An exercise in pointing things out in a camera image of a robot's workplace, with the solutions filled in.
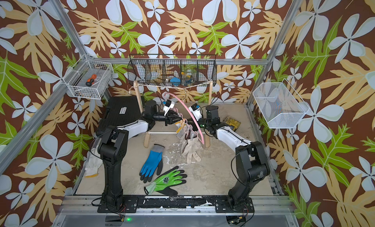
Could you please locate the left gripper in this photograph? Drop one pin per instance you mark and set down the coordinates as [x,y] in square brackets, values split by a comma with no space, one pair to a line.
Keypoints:
[169,118]

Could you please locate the pink clip hanger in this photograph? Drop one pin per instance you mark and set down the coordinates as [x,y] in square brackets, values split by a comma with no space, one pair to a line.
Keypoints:
[201,139]

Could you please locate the green rubber glove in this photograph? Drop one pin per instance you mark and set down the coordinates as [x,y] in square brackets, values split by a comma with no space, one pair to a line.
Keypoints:
[164,183]

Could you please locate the white cotton glove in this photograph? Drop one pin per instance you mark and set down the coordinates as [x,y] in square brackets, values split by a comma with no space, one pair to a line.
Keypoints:
[190,133]

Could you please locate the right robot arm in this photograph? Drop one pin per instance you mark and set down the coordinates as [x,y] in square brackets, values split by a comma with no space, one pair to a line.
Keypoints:
[250,158]

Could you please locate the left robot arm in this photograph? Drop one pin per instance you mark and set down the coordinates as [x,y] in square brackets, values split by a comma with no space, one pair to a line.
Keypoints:
[113,148]

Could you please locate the yellow drill bit box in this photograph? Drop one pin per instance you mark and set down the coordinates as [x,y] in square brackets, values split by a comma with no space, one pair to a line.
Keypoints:
[232,123]

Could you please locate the blue object in basket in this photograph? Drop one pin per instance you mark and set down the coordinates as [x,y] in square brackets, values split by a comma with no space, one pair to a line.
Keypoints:
[175,81]

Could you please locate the clear bottle in basket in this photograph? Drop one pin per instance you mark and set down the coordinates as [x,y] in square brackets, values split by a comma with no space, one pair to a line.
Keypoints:
[189,75]

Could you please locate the blue rubber glove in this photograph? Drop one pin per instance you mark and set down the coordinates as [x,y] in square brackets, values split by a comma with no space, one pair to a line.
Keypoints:
[153,164]

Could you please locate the black plastic tool case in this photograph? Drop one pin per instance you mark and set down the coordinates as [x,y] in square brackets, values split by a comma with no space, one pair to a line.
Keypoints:
[119,111]

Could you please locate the white mesh basket right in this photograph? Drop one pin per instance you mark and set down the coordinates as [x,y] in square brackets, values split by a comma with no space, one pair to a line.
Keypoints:
[280,104]

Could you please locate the orange black screwdriver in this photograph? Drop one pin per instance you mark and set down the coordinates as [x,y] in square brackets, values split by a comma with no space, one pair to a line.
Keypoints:
[91,80]

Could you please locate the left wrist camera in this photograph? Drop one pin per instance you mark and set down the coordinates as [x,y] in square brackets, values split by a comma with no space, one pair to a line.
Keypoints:
[168,105]

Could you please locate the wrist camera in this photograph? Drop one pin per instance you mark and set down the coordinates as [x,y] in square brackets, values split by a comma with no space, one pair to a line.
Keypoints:
[168,105]
[195,109]

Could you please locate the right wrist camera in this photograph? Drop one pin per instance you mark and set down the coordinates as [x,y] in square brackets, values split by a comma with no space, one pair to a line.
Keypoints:
[195,109]

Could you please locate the wooden drying rack frame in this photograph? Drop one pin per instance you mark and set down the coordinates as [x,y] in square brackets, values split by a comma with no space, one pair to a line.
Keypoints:
[205,141]

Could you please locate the black wire basket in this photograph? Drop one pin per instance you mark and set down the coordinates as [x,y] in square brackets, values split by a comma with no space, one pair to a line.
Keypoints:
[159,69]

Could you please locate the white wire basket left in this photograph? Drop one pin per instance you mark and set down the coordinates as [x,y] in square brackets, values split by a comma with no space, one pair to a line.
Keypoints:
[80,72]

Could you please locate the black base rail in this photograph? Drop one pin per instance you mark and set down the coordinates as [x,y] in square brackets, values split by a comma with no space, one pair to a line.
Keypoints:
[220,203]

